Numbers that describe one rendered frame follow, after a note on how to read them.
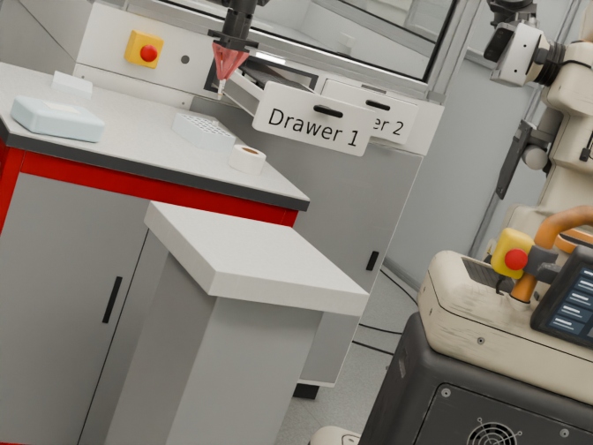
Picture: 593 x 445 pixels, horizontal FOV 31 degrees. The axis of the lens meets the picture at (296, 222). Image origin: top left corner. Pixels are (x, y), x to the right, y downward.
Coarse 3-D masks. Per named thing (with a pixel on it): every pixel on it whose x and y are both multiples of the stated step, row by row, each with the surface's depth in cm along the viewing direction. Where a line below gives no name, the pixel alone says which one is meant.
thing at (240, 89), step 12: (216, 72) 264; (240, 72) 269; (216, 84) 263; (228, 84) 257; (240, 84) 252; (252, 84) 247; (228, 96) 257; (240, 96) 250; (252, 96) 244; (252, 108) 243
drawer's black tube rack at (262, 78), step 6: (240, 66) 265; (246, 72) 259; (252, 72) 261; (258, 72) 265; (264, 72) 268; (252, 78) 255; (258, 78) 255; (264, 78) 259; (270, 78) 263; (276, 78) 267; (258, 84) 256; (264, 84) 250; (282, 84) 260; (288, 84) 264; (294, 84) 268; (300, 84) 271; (306, 90) 264
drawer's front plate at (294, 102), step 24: (264, 96) 235; (288, 96) 237; (312, 96) 240; (264, 120) 237; (312, 120) 242; (336, 120) 244; (360, 120) 247; (312, 144) 244; (336, 144) 247; (360, 144) 249
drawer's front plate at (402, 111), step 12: (336, 84) 278; (336, 96) 279; (348, 96) 280; (360, 96) 282; (372, 96) 283; (384, 96) 285; (372, 108) 285; (396, 108) 288; (408, 108) 289; (384, 120) 287; (396, 120) 289; (408, 120) 290; (372, 132) 287; (384, 132) 289; (396, 132) 290; (408, 132) 292
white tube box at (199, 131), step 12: (180, 120) 233; (192, 120) 233; (204, 120) 238; (180, 132) 233; (192, 132) 229; (204, 132) 226; (216, 132) 230; (228, 132) 234; (204, 144) 227; (216, 144) 229; (228, 144) 231
